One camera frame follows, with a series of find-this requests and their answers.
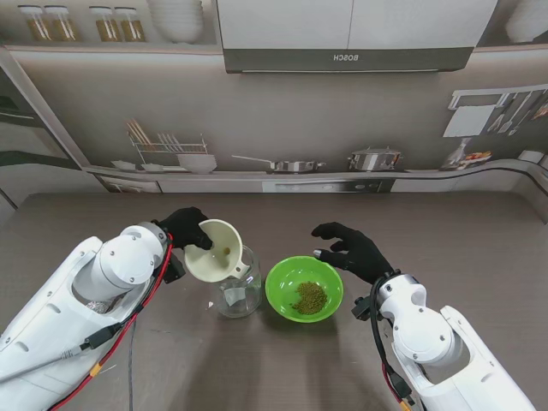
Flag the bright green plastic bowl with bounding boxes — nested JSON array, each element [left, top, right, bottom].
[[265, 255, 345, 323]]

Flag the grey left arm cable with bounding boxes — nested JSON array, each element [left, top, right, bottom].
[[0, 323, 126, 384]]

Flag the pile of green mung beans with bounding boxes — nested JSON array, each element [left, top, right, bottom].
[[293, 281, 329, 314]]

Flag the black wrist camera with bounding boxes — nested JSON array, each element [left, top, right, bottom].
[[351, 297, 374, 321], [164, 254, 184, 284]]

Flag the cream plastic funnel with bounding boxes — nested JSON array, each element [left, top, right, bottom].
[[183, 219, 252, 284]]

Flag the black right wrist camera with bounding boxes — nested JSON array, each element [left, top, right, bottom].
[[351, 297, 374, 321]]

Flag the red left arm cable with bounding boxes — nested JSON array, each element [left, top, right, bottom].
[[50, 233, 176, 411]]

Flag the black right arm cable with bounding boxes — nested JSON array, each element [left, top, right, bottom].
[[367, 276, 415, 411]]

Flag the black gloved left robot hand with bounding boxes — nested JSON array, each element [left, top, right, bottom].
[[158, 207, 215, 253]]

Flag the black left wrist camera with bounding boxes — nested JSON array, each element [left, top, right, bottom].
[[164, 254, 184, 284]]

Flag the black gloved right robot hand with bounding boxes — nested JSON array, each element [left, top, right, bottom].
[[311, 222, 396, 286]]

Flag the clear glass jar lid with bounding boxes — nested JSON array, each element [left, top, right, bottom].
[[85, 298, 125, 316]]

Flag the clear glass jar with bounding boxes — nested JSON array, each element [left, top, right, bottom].
[[209, 246, 263, 319]]

